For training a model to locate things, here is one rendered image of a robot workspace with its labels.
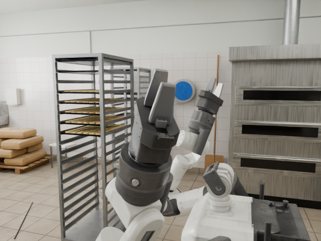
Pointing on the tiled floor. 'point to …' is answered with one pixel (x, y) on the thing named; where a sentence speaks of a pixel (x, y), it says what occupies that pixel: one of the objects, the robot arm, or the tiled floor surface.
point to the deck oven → (277, 121)
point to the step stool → (63, 154)
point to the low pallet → (25, 165)
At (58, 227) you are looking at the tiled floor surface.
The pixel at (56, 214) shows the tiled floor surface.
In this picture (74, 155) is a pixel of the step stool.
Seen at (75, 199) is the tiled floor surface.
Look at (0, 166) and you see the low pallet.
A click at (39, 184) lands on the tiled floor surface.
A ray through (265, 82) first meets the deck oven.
